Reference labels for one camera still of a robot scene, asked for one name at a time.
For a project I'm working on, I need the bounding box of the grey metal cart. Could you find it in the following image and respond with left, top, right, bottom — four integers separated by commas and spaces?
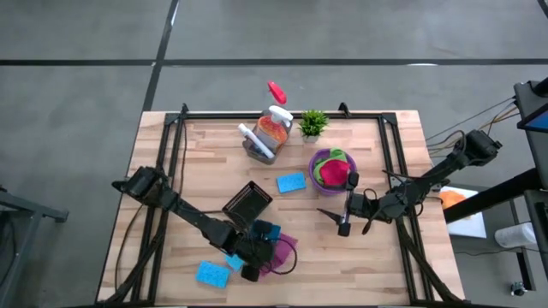
511, 76, 548, 292

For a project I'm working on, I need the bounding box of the green plant white pot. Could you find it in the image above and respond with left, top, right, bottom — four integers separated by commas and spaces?
298, 109, 330, 144

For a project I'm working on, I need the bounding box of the orange object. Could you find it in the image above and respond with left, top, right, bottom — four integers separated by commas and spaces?
439, 190, 468, 210

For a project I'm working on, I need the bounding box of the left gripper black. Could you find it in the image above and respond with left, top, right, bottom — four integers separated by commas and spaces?
233, 233, 277, 283

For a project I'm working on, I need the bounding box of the orange spray bottle white trigger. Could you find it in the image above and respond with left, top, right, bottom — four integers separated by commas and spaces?
252, 104, 295, 151

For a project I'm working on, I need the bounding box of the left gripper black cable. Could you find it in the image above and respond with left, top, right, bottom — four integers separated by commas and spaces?
259, 236, 299, 276

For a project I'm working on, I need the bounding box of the black cable along table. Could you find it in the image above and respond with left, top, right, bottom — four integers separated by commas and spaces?
113, 200, 145, 293

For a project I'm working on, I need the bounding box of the white board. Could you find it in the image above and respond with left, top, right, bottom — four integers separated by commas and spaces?
439, 185, 488, 240

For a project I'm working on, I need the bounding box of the purple plastic bucket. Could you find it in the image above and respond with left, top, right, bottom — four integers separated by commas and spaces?
307, 147, 359, 198

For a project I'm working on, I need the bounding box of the magenta cloth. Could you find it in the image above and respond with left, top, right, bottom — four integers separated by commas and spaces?
259, 233, 300, 278

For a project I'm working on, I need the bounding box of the cable bundle to cart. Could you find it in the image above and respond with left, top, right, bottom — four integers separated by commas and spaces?
426, 96, 521, 160

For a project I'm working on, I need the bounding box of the tablet with blue screen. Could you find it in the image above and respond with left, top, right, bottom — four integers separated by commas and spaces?
516, 104, 548, 133

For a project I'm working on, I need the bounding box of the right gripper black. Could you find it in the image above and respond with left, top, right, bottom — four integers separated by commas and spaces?
316, 170, 382, 239

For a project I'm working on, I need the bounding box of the black plastic slotted basket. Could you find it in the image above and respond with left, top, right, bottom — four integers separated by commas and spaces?
221, 180, 274, 231

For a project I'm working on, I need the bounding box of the white paper roll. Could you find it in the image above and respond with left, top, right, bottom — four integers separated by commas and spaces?
494, 222, 539, 250

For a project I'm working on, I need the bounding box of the grey metal stand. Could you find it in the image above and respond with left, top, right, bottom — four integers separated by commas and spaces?
0, 186, 69, 305

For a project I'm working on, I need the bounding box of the black beam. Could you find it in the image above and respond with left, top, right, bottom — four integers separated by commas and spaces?
443, 168, 548, 224

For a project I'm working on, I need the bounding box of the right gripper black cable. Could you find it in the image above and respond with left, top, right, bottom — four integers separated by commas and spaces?
360, 187, 378, 236

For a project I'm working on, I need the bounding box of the red cloth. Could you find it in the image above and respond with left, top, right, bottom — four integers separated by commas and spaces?
319, 158, 352, 188

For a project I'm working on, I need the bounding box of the green cloth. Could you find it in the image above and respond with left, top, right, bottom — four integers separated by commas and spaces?
313, 147, 348, 186

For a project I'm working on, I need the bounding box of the grey translucent caddy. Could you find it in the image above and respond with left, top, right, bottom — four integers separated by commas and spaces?
241, 114, 295, 166

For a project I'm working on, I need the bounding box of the black aluminium table frame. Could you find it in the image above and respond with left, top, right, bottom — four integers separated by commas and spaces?
102, 102, 468, 305

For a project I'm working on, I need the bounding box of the blue rectangular sponge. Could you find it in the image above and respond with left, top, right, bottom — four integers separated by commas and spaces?
223, 253, 246, 273
251, 219, 283, 244
276, 171, 307, 194
195, 260, 231, 290

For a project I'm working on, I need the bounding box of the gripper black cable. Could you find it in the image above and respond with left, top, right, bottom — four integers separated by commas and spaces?
259, 236, 299, 276
360, 187, 378, 236

